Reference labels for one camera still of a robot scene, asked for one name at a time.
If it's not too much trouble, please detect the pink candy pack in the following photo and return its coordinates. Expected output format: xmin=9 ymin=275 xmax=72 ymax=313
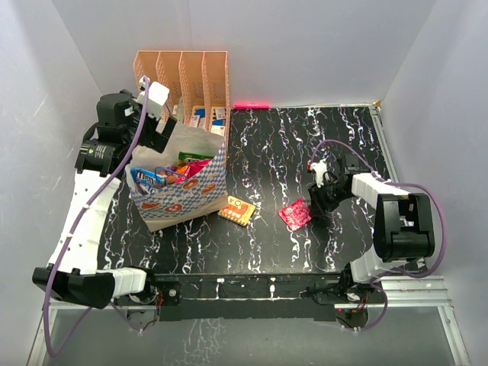
xmin=278 ymin=197 xmax=312 ymax=232

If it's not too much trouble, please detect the orange cracker pack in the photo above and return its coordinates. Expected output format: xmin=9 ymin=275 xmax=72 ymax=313
xmin=218 ymin=195 xmax=255 ymax=226

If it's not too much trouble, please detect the green Fox's candy bag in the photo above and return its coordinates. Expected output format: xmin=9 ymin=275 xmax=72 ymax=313
xmin=178 ymin=152 xmax=213 ymax=162

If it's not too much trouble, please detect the orange plastic file organizer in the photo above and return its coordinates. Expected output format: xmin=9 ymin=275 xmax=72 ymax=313
xmin=133 ymin=50 xmax=230 ymax=156

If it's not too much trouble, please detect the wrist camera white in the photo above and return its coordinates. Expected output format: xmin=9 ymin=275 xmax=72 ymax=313
xmin=136 ymin=76 xmax=170 ymax=120
xmin=308 ymin=159 xmax=329 ymax=188

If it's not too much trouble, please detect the white checkered paper bag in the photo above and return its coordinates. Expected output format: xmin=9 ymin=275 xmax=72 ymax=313
xmin=125 ymin=124 xmax=228 ymax=232

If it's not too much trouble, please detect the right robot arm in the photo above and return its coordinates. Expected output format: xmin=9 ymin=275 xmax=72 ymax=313
xmin=308 ymin=154 xmax=435 ymax=303

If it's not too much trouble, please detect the white card with red logo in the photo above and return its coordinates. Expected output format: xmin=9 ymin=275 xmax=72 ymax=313
xmin=210 ymin=125 xmax=226 ymax=137

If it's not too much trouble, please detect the blue wafer bar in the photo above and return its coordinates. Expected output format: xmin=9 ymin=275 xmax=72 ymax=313
xmin=130 ymin=169 xmax=166 ymax=195

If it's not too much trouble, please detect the orange Fox's candy bag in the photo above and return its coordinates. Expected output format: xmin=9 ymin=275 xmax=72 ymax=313
xmin=175 ymin=164 xmax=190 ymax=179

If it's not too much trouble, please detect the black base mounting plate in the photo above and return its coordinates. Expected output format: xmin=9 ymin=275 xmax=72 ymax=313
xmin=116 ymin=274 xmax=385 ymax=325

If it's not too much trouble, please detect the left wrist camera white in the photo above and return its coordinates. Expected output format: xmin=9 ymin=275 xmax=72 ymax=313
xmin=136 ymin=76 xmax=170 ymax=120

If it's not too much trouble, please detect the pink marker strip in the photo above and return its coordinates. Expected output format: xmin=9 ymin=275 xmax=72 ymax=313
xmin=233 ymin=103 xmax=271 ymax=110

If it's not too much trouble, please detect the red white small box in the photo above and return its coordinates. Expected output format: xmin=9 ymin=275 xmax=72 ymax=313
xmin=190 ymin=114 xmax=202 ymax=127

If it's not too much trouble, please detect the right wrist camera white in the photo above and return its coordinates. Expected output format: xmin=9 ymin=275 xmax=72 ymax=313
xmin=308 ymin=159 xmax=329 ymax=188

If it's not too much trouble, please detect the magenta silver snack bag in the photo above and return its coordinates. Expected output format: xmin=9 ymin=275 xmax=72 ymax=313
xmin=186 ymin=159 xmax=211 ymax=178

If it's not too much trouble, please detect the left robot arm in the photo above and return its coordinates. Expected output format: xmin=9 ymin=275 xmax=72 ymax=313
xmin=32 ymin=82 xmax=176 ymax=309

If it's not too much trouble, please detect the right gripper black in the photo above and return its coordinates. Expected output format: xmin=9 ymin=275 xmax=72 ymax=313
xmin=308 ymin=178 xmax=354 ymax=217

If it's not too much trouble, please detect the red white box right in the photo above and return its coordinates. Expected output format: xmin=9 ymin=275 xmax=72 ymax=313
xmin=213 ymin=107 xmax=226 ymax=120

